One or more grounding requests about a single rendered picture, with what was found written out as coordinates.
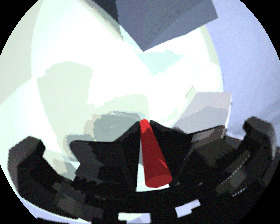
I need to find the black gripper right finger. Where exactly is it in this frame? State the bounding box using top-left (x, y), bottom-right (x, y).
top-left (149, 120), bottom-right (226, 186)

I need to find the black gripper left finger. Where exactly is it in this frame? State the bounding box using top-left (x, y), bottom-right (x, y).
top-left (69, 121), bottom-right (140, 192)

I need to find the red peg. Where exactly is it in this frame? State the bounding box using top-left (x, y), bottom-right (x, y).
top-left (139, 120), bottom-right (173, 189)

